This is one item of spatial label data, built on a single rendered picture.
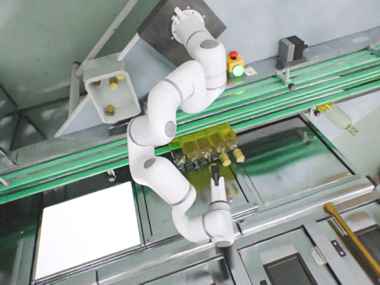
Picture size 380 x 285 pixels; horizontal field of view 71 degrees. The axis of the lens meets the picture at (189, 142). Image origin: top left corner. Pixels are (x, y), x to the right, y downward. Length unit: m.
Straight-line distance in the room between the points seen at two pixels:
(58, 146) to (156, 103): 0.76
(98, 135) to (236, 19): 0.78
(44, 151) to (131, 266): 0.63
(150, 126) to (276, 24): 0.86
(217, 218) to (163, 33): 0.70
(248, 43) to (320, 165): 0.63
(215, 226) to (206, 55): 0.50
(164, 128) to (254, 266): 0.64
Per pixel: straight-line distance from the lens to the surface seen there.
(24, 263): 1.34
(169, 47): 1.12
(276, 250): 1.11
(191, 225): 0.87
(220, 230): 0.84
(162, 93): 0.69
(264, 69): 1.31
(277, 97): 1.30
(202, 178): 1.21
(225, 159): 1.08
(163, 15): 1.07
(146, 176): 0.70
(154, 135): 0.66
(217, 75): 0.85
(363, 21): 1.66
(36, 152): 1.38
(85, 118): 1.33
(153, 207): 1.18
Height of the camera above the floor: 1.81
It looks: 44 degrees down
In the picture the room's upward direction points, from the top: 158 degrees clockwise
